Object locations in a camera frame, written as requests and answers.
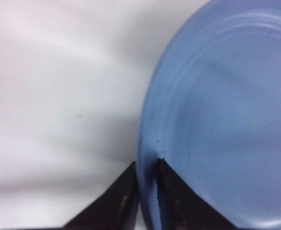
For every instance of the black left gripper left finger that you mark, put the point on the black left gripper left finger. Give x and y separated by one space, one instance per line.
115 209

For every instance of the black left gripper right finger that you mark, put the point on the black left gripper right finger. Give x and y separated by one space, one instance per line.
181 208

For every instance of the blue round plate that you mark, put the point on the blue round plate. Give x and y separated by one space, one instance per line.
213 112

